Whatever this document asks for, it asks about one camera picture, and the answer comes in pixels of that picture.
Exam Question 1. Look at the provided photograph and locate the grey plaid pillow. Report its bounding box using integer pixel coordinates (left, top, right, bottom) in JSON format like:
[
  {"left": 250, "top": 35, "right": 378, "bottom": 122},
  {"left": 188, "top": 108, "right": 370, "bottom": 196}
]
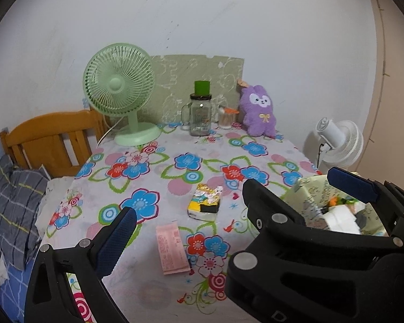
[{"left": 0, "top": 156, "right": 49, "bottom": 270}]

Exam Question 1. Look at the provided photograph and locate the purple plush rabbit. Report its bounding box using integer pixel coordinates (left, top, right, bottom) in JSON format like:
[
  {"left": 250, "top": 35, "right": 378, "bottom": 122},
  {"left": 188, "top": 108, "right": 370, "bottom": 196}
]
[{"left": 237, "top": 79, "right": 278, "bottom": 137}]

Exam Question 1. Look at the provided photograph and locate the pink tissue packet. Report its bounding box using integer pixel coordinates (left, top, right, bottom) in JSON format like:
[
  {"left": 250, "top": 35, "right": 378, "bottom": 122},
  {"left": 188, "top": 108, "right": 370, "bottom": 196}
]
[{"left": 156, "top": 223, "right": 191, "bottom": 275}]

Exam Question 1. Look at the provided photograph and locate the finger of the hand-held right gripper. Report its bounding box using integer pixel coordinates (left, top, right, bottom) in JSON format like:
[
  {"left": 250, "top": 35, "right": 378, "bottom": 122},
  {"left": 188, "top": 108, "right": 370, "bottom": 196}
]
[{"left": 225, "top": 178, "right": 404, "bottom": 323}]

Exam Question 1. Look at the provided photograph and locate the white fan cable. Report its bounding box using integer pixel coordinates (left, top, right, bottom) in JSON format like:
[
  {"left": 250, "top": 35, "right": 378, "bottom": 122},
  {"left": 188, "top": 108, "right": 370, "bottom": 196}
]
[{"left": 96, "top": 118, "right": 120, "bottom": 149}]

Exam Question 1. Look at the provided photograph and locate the green desk fan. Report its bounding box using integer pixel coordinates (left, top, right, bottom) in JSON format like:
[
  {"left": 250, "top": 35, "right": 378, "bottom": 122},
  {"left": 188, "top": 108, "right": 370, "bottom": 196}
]
[{"left": 82, "top": 43, "right": 161, "bottom": 146}]

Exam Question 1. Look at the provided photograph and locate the beige door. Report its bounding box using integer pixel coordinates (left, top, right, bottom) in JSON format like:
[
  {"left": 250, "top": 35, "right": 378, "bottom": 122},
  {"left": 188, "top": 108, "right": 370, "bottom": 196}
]
[{"left": 357, "top": 0, "right": 404, "bottom": 189}]

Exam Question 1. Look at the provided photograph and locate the yellow cartoon tissue packet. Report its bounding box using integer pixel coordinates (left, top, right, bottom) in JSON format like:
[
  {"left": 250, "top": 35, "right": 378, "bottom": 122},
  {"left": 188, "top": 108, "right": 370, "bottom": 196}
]
[{"left": 187, "top": 183, "right": 222, "bottom": 222}]

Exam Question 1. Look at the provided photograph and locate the wooden bed headboard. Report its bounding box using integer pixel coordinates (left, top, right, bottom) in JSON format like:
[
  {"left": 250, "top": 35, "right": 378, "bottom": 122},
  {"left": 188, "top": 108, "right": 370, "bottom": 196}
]
[{"left": 0, "top": 109, "right": 113, "bottom": 179}]

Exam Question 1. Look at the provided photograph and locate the yellow cartoon storage box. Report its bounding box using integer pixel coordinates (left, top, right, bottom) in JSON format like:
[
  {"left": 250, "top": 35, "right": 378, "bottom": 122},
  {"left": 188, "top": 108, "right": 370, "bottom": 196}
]
[{"left": 284, "top": 175, "right": 391, "bottom": 238}]

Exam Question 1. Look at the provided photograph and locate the green patterned wall sheet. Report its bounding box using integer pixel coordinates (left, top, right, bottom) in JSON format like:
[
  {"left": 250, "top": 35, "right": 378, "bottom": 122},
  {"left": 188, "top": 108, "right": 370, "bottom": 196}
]
[{"left": 150, "top": 54, "right": 245, "bottom": 125}]

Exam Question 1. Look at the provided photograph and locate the floral tablecloth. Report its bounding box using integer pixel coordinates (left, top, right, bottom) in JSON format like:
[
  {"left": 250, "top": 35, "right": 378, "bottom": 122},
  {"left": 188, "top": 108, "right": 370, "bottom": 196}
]
[{"left": 40, "top": 121, "right": 327, "bottom": 323}]

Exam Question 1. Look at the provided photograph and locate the small glass toothpick jar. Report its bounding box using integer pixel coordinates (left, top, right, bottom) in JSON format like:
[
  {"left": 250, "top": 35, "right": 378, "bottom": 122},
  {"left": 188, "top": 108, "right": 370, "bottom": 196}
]
[{"left": 218, "top": 106, "right": 239, "bottom": 129}]

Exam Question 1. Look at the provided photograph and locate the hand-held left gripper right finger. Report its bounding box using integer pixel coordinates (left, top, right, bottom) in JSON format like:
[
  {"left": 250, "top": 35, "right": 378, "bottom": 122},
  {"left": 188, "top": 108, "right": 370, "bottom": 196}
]
[{"left": 327, "top": 166, "right": 404, "bottom": 247}]

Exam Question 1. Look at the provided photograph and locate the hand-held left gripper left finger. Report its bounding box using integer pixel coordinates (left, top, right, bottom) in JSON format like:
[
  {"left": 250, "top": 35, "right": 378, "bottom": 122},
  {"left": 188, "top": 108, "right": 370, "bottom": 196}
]
[{"left": 24, "top": 206, "right": 138, "bottom": 323}]

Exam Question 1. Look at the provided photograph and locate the glass jar mug green lid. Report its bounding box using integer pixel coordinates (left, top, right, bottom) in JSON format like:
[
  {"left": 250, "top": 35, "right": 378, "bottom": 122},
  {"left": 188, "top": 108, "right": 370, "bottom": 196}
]
[{"left": 181, "top": 81, "right": 217, "bottom": 137}]

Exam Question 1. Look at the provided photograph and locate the white clip fan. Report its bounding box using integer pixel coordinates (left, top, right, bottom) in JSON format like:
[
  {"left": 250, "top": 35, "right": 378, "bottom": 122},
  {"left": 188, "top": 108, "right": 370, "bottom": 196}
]
[{"left": 315, "top": 118, "right": 363, "bottom": 172}]

